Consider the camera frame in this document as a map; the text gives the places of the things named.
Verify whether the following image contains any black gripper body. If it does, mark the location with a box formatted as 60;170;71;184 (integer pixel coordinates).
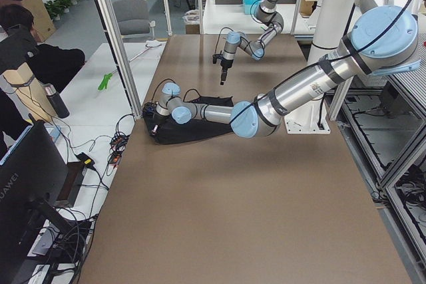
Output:
220;58;233;70

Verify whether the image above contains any black graphic t-shirt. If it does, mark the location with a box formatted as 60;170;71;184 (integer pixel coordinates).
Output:
143;114;232;145

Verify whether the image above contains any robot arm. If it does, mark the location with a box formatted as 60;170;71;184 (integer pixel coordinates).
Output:
212;0;284;84
153;0;421;138

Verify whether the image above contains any metal grabber rod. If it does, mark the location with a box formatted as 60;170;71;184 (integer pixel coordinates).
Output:
128;40;165;63

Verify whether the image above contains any grey office chair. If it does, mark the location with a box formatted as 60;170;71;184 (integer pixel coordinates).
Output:
112;0;156;40

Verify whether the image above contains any green plastic clip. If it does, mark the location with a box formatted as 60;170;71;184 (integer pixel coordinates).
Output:
97;72;113;91

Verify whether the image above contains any black power adapter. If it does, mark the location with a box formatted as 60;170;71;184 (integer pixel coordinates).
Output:
75;152;95;170

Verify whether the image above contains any black water bottle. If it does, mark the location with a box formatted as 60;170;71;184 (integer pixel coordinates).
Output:
42;83;70;118

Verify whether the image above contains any seated person in black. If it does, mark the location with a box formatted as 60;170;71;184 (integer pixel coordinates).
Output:
1;4;85;92

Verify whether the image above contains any cardboard box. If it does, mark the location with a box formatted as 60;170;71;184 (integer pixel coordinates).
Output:
1;0;56;42

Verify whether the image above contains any black Huawei monitor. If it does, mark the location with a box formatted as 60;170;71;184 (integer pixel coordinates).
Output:
1;121;71;283

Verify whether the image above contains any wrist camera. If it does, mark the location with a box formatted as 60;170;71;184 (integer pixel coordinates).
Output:
142;102;156;118
212;53;222;64

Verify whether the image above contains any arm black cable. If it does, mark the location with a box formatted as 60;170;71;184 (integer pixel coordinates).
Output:
151;78;204;105
214;27;234;55

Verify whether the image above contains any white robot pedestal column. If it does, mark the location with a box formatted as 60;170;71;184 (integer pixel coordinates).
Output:
284;0;354;134

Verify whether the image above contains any aluminium frame post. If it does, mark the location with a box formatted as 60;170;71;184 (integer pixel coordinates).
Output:
94;0;142;119

